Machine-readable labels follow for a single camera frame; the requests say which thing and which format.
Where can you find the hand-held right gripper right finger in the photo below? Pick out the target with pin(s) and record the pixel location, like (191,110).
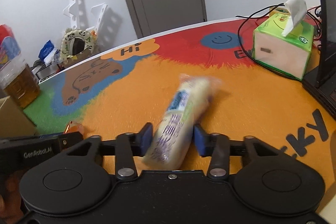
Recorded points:
(200,141)

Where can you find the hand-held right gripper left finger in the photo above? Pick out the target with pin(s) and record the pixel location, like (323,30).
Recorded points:
(147,139)

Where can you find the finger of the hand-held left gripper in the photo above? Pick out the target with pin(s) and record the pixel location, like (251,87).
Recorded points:
(71,139)

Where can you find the orange snack packet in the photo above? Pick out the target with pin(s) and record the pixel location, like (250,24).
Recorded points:
(74,127)

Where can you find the white snack packet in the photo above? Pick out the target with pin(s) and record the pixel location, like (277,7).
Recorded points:
(181,124)

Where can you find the cardboard box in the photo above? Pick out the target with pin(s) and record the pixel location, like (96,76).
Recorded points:
(13,119)

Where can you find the person's left hand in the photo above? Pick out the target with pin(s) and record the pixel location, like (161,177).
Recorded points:
(9,195)

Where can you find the colourful cartoon table mat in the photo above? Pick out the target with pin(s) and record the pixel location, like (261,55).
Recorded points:
(183,87)

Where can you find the large cooking oil bottle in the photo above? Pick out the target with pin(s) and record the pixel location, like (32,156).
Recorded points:
(15,71)

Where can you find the blue plastic bag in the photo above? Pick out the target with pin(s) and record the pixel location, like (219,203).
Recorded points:
(48,51)

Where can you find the white perforated shelf board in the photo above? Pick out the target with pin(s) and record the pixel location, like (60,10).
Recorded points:
(100,24)

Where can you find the green tissue box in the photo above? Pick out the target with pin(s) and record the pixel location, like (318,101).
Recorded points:
(285,48)

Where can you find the white perforated brackets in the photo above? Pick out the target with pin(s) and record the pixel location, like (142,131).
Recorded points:
(74,6)

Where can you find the black laptop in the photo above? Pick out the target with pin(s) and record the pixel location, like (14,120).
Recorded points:
(325,37)

